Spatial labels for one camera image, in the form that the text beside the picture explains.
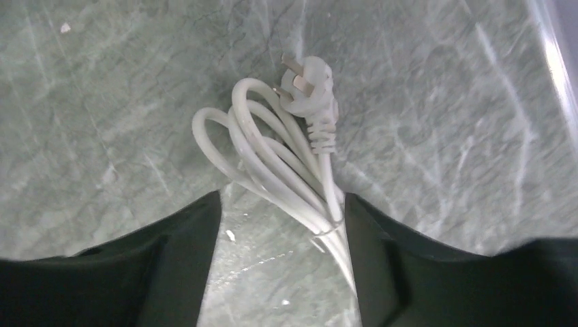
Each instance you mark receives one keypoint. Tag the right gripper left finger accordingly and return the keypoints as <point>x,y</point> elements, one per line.
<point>155,276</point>

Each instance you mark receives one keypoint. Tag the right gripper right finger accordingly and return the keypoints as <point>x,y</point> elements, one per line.
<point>405,278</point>

